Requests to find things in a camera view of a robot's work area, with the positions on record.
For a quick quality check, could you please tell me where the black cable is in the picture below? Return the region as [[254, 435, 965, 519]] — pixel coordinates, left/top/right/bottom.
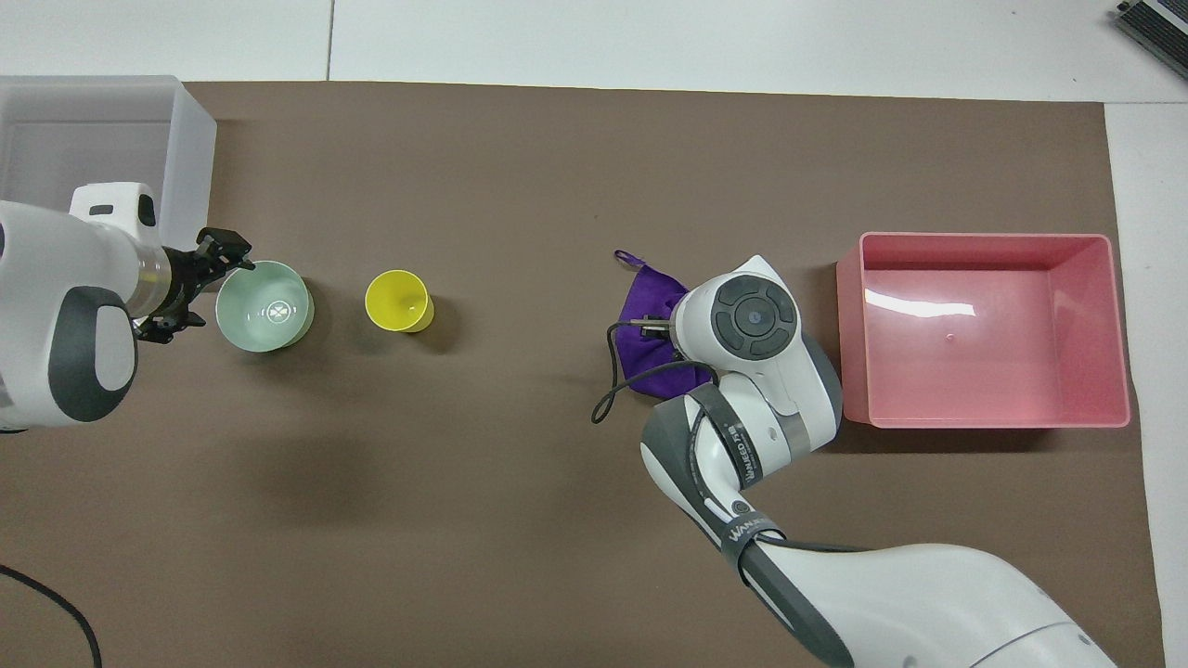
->
[[591, 317, 721, 426], [0, 563, 104, 668]]

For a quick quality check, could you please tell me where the translucent white plastic box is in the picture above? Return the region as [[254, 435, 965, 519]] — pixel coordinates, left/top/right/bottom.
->
[[0, 74, 219, 253]]

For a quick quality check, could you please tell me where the purple cloth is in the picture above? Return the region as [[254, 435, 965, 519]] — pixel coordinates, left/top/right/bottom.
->
[[613, 250, 717, 401]]

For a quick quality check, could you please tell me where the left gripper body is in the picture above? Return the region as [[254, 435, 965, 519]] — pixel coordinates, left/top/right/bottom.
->
[[163, 244, 213, 320]]

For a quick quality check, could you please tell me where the yellow cup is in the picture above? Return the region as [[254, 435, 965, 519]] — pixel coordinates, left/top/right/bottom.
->
[[364, 269, 436, 334]]

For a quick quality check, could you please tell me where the pink plastic box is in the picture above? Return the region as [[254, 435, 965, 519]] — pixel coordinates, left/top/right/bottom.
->
[[834, 232, 1132, 430]]

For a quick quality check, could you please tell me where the light green bowl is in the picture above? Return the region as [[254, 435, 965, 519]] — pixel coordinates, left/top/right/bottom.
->
[[214, 260, 316, 355]]

